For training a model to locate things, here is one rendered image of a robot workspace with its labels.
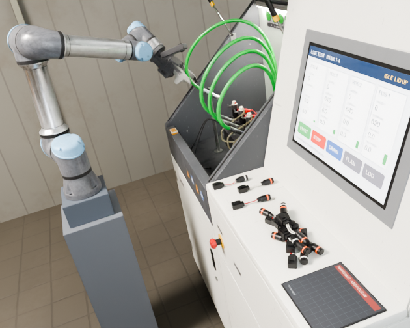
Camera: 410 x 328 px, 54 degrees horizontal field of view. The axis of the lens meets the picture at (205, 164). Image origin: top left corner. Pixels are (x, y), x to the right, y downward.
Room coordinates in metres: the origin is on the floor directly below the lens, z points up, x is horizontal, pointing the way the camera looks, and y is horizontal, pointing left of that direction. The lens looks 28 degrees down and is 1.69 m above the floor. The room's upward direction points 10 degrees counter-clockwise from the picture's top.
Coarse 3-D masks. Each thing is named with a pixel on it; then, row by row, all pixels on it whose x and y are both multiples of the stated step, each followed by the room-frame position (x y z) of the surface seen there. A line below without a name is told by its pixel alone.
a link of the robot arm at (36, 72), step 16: (16, 32) 1.49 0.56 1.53; (16, 48) 1.48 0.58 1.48; (32, 64) 1.50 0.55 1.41; (32, 80) 1.51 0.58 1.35; (48, 80) 1.54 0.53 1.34; (32, 96) 1.53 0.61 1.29; (48, 96) 1.52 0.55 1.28; (48, 112) 1.51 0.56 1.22; (48, 128) 1.51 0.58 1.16; (64, 128) 1.53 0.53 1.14; (48, 144) 1.49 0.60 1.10
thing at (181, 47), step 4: (180, 44) 1.70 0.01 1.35; (184, 44) 1.71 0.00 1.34; (172, 48) 1.72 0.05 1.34; (176, 48) 1.71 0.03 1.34; (180, 48) 1.70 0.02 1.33; (184, 48) 1.70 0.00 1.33; (164, 52) 1.73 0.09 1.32; (168, 52) 1.72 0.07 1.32; (172, 52) 1.71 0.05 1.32; (176, 52) 1.71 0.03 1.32; (164, 56) 1.73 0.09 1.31
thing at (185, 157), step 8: (168, 128) 1.80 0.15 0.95; (176, 128) 1.79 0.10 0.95; (168, 136) 1.82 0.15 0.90; (176, 136) 1.69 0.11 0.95; (176, 144) 1.61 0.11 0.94; (184, 144) 1.59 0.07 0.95; (176, 152) 1.66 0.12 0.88; (184, 152) 1.51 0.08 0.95; (192, 152) 1.50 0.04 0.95; (176, 160) 1.71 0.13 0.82; (184, 160) 1.49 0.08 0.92; (192, 160) 1.43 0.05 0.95; (184, 168) 1.54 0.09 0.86; (192, 168) 1.36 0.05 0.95; (200, 168) 1.35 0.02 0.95; (184, 176) 1.58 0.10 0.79; (192, 176) 1.39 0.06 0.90; (200, 176) 1.29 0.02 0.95; (208, 176) 1.28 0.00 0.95; (192, 184) 1.43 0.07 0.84; (200, 184) 1.25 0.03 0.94; (200, 200) 1.31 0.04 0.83; (208, 216) 1.22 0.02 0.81
